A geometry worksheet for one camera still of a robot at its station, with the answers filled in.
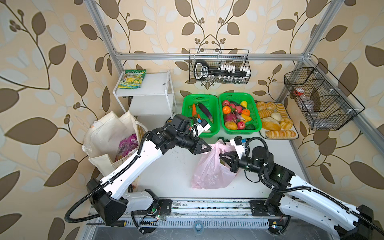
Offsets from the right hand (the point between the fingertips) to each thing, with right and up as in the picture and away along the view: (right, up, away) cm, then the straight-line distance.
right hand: (220, 157), depth 68 cm
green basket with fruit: (+20, +22, +39) cm, 49 cm away
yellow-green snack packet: (-48, +41, +16) cm, 65 cm away
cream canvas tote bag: (-62, +7, +12) cm, 64 cm away
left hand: (-5, +5, -4) cm, 8 cm away
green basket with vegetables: (+1, +30, +46) cm, 55 cm away
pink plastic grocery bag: (-4, -6, -2) cm, 8 cm away
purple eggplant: (-4, +24, +46) cm, 52 cm away
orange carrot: (-13, +24, +44) cm, 52 cm away
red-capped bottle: (+46, +32, +13) cm, 57 cm away
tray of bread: (+44, +15, +34) cm, 58 cm away
